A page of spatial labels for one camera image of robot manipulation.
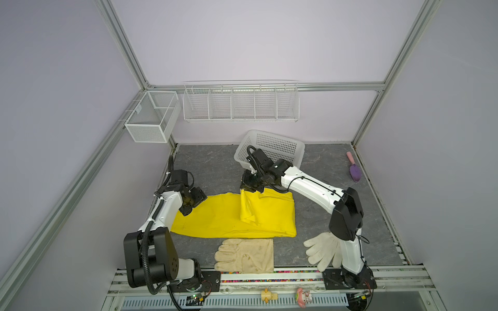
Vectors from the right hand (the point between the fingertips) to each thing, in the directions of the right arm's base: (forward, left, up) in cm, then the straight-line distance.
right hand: (237, 186), depth 82 cm
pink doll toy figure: (-38, -24, -14) cm, 47 cm away
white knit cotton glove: (-21, -37, -17) cm, 45 cm away
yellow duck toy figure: (-38, -11, -13) cm, 41 cm away
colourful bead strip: (-32, -15, -18) cm, 40 cm away
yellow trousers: (-10, -2, -6) cm, 12 cm away
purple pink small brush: (+19, -62, -15) cm, 67 cm away
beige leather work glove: (-24, -4, -16) cm, 29 cm away
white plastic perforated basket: (+37, -19, -14) cm, 44 cm away
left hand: (-3, +18, -9) cm, 20 cm away
